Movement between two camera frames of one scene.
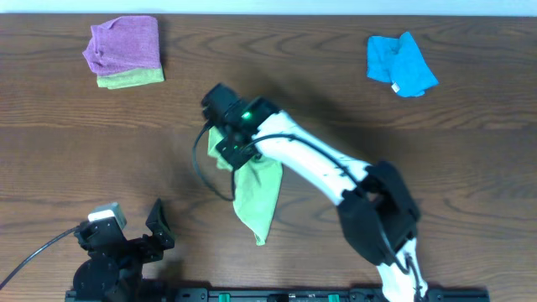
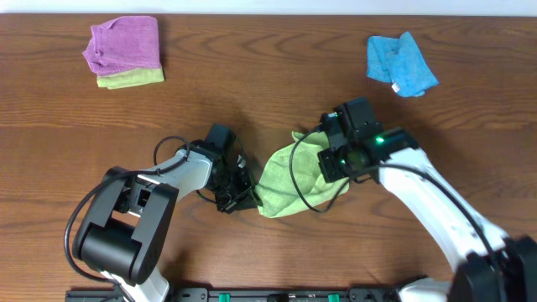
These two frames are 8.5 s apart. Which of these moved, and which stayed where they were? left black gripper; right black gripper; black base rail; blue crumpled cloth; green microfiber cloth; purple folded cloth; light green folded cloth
Moved: right black gripper; green microfiber cloth; left black gripper
Stayed: light green folded cloth; black base rail; blue crumpled cloth; purple folded cloth
